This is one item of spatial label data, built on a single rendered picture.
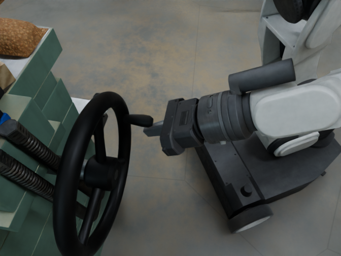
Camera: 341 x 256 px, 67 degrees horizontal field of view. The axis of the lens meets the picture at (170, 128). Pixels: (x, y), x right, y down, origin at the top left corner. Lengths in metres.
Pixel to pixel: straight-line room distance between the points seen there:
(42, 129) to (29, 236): 0.31
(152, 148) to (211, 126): 1.01
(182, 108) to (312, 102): 0.22
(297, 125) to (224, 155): 0.83
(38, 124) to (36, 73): 0.18
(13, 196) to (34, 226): 0.28
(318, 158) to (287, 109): 1.00
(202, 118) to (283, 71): 0.14
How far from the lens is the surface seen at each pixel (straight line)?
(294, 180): 1.27
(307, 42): 0.64
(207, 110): 0.42
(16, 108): 0.41
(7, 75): 0.53
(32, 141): 0.40
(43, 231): 0.73
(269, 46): 0.80
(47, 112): 0.63
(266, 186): 1.21
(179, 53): 1.91
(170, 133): 0.45
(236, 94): 0.42
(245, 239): 1.30
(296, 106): 0.38
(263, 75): 0.41
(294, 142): 1.16
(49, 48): 0.62
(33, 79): 0.58
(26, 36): 0.59
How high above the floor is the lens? 1.24
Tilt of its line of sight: 57 degrees down
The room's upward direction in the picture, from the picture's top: straight up
